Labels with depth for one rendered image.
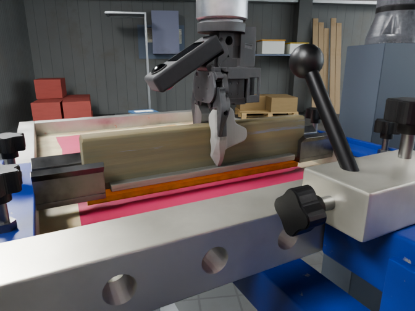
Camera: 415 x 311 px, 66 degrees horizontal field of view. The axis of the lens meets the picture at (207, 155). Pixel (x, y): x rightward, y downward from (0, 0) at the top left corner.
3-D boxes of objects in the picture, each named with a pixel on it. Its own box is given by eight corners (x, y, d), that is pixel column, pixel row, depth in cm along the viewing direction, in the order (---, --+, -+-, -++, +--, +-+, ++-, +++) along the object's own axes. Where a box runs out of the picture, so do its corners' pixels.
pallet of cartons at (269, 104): (285, 112, 758) (286, 93, 746) (299, 118, 678) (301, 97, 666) (233, 113, 743) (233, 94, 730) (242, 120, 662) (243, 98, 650)
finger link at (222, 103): (232, 136, 47) (228, 74, 45) (223, 137, 46) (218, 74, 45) (216, 135, 51) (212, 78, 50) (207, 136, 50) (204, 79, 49)
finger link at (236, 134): (253, 164, 50) (250, 105, 49) (220, 170, 48) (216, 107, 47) (242, 162, 53) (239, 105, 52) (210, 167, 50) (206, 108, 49)
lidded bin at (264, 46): (278, 54, 722) (278, 41, 714) (285, 54, 681) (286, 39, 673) (255, 54, 716) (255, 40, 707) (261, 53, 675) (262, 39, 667)
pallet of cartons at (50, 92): (47, 118, 675) (42, 77, 652) (106, 117, 690) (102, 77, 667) (16, 134, 532) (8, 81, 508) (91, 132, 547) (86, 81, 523)
